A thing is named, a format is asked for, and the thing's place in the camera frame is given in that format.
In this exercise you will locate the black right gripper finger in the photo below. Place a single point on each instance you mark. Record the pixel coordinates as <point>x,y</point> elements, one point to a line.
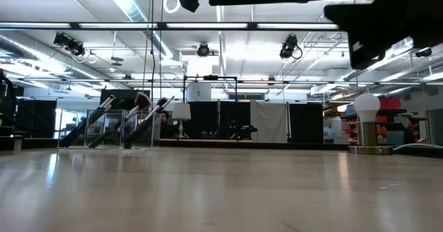
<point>367,41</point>
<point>363,12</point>

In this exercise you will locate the black powder brush silver ferrule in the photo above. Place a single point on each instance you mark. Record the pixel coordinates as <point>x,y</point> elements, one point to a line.
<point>162,104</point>

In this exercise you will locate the large brush brown fluffy bristles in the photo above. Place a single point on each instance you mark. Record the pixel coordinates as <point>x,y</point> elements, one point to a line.
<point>142,102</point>

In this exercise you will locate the small black makeup brush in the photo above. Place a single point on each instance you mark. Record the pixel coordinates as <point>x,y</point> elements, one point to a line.
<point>79,129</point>

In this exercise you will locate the clear acrylic brush organizer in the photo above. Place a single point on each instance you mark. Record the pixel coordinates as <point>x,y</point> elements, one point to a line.
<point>69,119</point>

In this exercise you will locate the black background robot arm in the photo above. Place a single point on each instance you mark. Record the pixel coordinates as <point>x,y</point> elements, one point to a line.
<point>242,129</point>

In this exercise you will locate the shelf with red bins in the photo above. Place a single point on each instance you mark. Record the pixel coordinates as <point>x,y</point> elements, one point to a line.
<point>389,103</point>

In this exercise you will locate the brass lamp with white bulb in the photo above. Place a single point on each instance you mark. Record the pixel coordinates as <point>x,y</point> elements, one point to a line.
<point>366,107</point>

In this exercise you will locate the person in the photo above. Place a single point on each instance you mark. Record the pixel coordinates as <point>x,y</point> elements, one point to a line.
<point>330,133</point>
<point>165,117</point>

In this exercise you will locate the black curtain panel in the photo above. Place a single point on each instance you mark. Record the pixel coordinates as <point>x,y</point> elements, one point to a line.
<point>214,119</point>
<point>34,117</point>
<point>306,121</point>

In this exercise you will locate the white hanging cloth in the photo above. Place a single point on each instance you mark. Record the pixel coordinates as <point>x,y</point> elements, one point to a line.
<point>268,121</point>

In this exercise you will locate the white shade table lamp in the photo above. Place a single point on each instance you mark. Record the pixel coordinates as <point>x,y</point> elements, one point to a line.
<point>181,111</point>

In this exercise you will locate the black monitor screen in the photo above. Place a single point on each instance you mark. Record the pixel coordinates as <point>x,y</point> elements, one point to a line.
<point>124,95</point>

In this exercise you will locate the silver ceiling duct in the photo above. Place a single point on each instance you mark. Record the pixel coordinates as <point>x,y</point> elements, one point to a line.
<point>360,74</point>
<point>20,50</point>

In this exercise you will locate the black ceiling light rail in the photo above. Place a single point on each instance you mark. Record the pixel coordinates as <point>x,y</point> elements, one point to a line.
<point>252,26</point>

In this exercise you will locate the black gantry frame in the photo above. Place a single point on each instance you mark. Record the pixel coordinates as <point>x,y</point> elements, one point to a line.
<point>221,77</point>

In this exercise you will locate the black table edge frame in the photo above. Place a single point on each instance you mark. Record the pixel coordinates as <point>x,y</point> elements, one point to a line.
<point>277,144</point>

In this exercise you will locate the black ceiling camera pair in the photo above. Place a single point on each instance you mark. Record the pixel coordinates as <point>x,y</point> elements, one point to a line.
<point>69,45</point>

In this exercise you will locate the small grey post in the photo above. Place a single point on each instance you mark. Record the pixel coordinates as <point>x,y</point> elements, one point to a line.
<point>17,144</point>

